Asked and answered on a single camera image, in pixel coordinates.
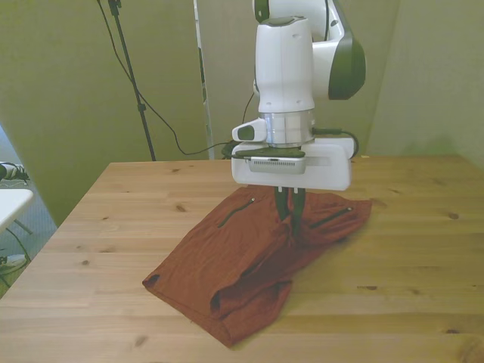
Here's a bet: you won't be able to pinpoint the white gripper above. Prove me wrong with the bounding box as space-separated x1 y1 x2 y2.
231 136 355 235

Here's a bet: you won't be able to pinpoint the rust red shorts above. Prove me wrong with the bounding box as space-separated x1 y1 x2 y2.
141 187 374 348

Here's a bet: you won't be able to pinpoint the white vertical pole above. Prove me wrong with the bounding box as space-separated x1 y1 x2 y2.
193 0 216 160

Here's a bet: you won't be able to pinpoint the black tripod stand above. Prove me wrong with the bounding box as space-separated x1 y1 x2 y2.
107 0 157 163

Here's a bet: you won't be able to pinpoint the white side table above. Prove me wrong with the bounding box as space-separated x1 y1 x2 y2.
0 188 35 232

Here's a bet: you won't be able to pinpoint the black and white object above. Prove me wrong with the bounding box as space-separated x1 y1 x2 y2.
0 161 30 185

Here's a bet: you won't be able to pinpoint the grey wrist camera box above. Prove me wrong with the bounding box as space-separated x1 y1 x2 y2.
233 147 307 176

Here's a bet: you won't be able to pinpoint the black camera cable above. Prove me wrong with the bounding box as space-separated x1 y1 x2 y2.
311 127 359 157

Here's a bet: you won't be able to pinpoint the long black hanging cable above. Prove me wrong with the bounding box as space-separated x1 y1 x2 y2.
95 0 234 157

